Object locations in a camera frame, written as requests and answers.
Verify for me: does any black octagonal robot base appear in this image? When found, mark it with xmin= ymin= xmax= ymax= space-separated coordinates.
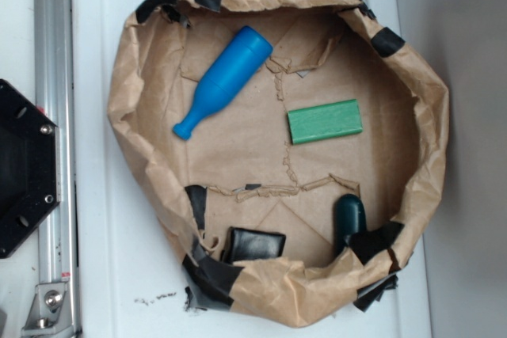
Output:
xmin=1 ymin=80 xmax=59 ymax=259

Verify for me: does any green rectangular block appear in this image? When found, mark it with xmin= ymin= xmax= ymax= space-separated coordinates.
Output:
xmin=288 ymin=99 xmax=363 ymax=145

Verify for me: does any black square block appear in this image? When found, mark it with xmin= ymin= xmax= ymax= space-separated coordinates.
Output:
xmin=221 ymin=227 xmax=286 ymax=264

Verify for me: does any dark teal rounded block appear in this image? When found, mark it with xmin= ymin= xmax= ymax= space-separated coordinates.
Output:
xmin=333 ymin=193 xmax=366 ymax=256

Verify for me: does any brown paper bag bin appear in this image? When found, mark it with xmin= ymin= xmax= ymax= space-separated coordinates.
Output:
xmin=107 ymin=0 xmax=449 ymax=328

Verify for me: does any blue wooden bottle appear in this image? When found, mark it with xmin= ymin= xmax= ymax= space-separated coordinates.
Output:
xmin=173 ymin=26 xmax=273 ymax=140

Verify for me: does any aluminium extrusion rail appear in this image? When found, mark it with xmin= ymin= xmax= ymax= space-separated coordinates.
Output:
xmin=34 ymin=0 xmax=78 ymax=283

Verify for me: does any metal corner bracket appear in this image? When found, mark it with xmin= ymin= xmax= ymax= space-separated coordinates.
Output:
xmin=21 ymin=282 xmax=79 ymax=337

